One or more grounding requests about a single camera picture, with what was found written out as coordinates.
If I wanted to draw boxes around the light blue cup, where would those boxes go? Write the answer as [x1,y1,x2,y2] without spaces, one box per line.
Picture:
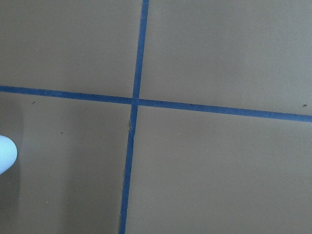
[0,136,18,174]

